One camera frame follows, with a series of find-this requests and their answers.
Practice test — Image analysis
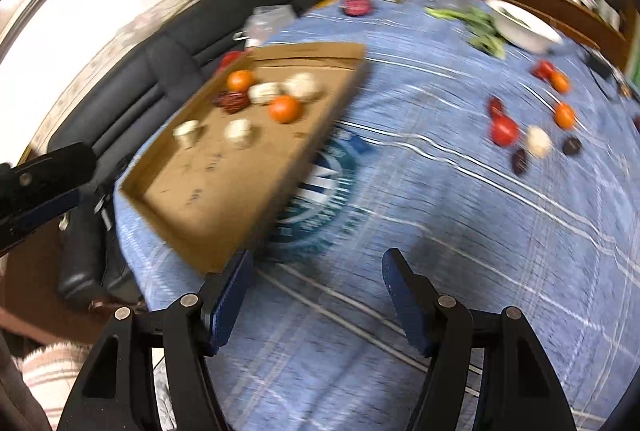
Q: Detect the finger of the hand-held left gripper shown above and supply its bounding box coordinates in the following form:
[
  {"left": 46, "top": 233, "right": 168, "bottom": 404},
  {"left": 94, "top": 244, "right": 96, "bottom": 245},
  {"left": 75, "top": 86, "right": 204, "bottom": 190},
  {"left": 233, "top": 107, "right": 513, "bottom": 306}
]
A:
[
  {"left": 0, "top": 143, "right": 97, "bottom": 238},
  {"left": 0, "top": 226, "right": 37, "bottom": 258}
]

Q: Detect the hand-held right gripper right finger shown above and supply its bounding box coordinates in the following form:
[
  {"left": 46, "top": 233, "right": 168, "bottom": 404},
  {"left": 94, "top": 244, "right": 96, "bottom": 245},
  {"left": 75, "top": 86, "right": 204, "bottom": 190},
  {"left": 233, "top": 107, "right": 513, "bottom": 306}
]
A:
[{"left": 381, "top": 248, "right": 579, "bottom": 431}]

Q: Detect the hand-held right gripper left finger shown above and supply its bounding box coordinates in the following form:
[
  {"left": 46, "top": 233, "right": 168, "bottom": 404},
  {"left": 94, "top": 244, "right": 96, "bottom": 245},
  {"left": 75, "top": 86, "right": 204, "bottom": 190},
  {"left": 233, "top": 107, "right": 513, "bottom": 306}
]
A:
[{"left": 56, "top": 250, "right": 254, "bottom": 431}]

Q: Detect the shallow cardboard box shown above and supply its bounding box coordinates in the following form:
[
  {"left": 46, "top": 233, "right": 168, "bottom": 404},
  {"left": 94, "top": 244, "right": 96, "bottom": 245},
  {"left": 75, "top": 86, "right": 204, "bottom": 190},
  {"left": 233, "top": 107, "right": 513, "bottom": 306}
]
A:
[{"left": 116, "top": 42, "right": 368, "bottom": 277}]

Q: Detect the large red jujube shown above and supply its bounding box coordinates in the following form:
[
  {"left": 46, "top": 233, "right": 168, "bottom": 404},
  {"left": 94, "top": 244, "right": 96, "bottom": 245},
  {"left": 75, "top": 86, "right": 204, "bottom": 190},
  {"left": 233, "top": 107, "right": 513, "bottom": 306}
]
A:
[{"left": 212, "top": 91, "right": 250, "bottom": 114}]

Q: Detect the white pastry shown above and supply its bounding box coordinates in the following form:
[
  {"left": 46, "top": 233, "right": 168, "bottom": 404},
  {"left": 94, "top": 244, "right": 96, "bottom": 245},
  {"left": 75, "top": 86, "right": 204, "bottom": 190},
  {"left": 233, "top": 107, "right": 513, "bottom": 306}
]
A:
[
  {"left": 248, "top": 82, "right": 283, "bottom": 106},
  {"left": 526, "top": 126, "right": 552, "bottom": 159}
]

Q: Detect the blue plaid tablecloth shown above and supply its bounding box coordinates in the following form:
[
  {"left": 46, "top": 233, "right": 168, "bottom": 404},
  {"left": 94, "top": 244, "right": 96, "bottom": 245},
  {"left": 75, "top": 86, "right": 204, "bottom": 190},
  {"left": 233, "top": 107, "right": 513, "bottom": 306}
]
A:
[{"left": 114, "top": 0, "right": 640, "bottom": 431}]

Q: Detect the striped pink cloth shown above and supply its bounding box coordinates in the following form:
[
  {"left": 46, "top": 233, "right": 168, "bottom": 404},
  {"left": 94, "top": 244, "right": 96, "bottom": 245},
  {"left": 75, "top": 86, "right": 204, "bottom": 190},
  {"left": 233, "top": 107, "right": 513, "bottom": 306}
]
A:
[{"left": 15, "top": 341, "right": 94, "bottom": 431}]

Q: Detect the large red tomato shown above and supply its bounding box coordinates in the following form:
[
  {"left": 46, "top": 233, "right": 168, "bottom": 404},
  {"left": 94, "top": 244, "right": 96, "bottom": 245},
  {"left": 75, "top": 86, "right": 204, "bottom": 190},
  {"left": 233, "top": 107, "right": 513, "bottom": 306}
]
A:
[{"left": 491, "top": 117, "right": 520, "bottom": 146}]

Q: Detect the black leather sofa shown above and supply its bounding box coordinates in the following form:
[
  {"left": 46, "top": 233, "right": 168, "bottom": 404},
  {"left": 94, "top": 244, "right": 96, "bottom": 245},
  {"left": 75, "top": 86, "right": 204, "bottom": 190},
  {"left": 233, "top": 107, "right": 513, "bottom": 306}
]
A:
[{"left": 47, "top": 0, "right": 337, "bottom": 312}]

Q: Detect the clear plastic container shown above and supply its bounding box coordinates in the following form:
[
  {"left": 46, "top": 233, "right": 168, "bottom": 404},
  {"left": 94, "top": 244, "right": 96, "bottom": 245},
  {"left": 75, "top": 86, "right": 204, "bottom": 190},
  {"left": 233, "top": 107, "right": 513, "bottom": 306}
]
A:
[{"left": 245, "top": 6, "right": 297, "bottom": 46}]

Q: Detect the green bok choy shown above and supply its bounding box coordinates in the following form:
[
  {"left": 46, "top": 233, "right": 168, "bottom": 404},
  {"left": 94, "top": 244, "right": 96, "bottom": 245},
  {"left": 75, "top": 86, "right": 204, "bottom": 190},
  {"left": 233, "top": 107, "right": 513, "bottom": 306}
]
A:
[{"left": 425, "top": 6, "right": 507, "bottom": 59}]

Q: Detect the white bowl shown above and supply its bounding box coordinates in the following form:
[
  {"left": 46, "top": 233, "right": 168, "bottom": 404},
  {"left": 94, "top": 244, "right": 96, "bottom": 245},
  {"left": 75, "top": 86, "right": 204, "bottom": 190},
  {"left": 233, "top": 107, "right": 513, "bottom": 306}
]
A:
[{"left": 484, "top": 0, "right": 563, "bottom": 54}]

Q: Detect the black power adapter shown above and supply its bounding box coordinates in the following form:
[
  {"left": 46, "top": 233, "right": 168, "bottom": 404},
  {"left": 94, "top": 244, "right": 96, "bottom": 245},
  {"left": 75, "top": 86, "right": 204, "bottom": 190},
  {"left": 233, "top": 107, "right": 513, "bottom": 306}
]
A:
[{"left": 585, "top": 50, "right": 615, "bottom": 79}]

